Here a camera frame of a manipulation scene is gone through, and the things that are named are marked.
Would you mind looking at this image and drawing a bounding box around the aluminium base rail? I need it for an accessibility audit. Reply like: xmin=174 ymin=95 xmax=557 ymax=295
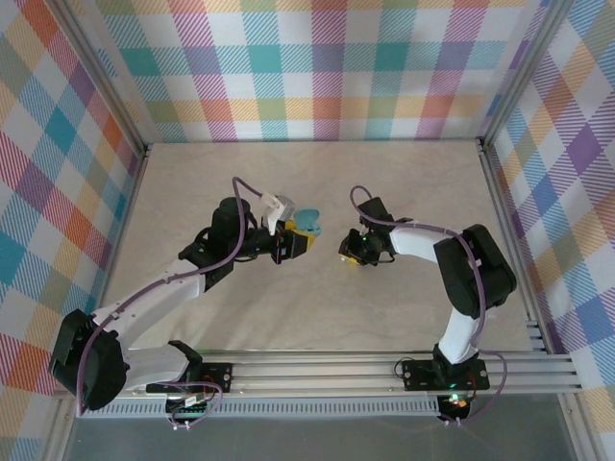
xmin=52 ymin=349 xmax=585 ymax=400

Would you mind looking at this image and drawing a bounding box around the aluminium side rail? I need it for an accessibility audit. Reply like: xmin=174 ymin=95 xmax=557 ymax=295
xmin=84 ymin=143 xmax=154 ymax=361
xmin=479 ymin=138 xmax=559 ymax=355

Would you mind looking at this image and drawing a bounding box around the grey metal panel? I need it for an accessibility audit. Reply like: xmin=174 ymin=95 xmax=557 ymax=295
xmin=61 ymin=415 xmax=578 ymax=461

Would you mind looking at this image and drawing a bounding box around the aluminium frame post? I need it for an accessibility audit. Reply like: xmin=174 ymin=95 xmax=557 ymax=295
xmin=478 ymin=0 xmax=577 ymax=154
xmin=50 ymin=0 xmax=151 ymax=162

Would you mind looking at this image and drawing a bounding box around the teal earbud charging case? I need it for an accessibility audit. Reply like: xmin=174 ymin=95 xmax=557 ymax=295
xmin=292 ymin=206 xmax=325 ymax=239

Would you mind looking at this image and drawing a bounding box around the grey slotted cable duct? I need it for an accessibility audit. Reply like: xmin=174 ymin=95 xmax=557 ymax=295
xmin=76 ymin=401 xmax=441 ymax=419

